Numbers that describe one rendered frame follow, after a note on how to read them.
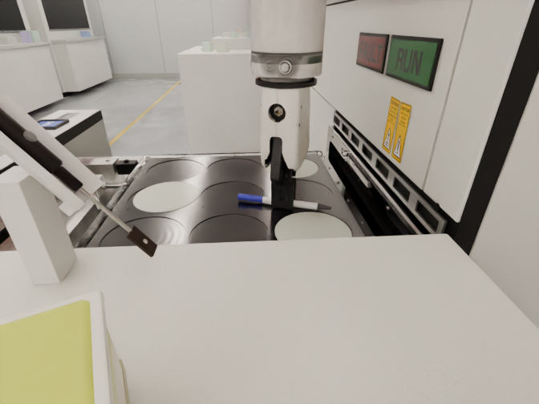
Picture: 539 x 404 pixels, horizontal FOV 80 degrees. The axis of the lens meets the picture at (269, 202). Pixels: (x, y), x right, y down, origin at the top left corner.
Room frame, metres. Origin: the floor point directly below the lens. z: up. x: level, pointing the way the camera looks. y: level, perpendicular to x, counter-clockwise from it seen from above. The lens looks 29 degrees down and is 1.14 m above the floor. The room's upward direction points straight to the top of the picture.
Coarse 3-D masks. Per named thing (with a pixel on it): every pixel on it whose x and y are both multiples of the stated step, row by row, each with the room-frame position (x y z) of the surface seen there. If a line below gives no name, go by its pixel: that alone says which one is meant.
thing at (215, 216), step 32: (160, 160) 0.59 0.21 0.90; (192, 160) 0.59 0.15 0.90; (224, 160) 0.60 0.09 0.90; (256, 160) 0.59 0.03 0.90; (320, 160) 0.59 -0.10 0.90; (128, 192) 0.46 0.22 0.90; (224, 192) 0.46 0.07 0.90; (256, 192) 0.46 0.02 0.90; (320, 192) 0.46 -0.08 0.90; (128, 224) 0.36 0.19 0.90; (160, 224) 0.36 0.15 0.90; (192, 224) 0.36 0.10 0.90; (224, 224) 0.36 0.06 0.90; (256, 224) 0.36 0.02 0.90; (352, 224) 0.36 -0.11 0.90
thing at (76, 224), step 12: (108, 180) 0.54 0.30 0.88; (120, 180) 0.57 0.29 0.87; (108, 192) 0.51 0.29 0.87; (60, 204) 0.45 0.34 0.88; (72, 216) 0.42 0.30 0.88; (84, 216) 0.42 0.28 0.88; (96, 216) 0.45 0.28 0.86; (72, 228) 0.38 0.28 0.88; (84, 228) 0.41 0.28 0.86; (12, 240) 0.35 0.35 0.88; (72, 240) 0.37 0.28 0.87
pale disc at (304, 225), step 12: (288, 216) 0.38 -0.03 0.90; (300, 216) 0.38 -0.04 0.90; (312, 216) 0.38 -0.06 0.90; (324, 216) 0.38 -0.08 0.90; (276, 228) 0.35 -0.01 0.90; (288, 228) 0.35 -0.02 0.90; (300, 228) 0.35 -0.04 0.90; (312, 228) 0.35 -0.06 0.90; (324, 228) 0.35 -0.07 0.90; (336, 228) 0.35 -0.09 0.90; (348, 228) 0.35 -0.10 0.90
